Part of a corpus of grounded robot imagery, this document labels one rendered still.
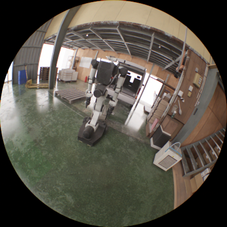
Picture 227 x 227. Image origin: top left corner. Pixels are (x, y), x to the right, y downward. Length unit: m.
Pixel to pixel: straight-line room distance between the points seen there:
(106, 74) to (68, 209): 1.77
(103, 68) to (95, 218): 1.89
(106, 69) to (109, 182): 1.53
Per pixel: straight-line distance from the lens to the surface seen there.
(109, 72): 1.00
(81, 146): 1.50
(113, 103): 1.26
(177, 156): 1.74
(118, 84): 1.12
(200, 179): 2.60
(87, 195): 1.25
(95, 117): 1.46
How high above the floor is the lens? 1.24
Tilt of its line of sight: 27 degrees down
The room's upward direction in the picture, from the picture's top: 21 degrees clockwise
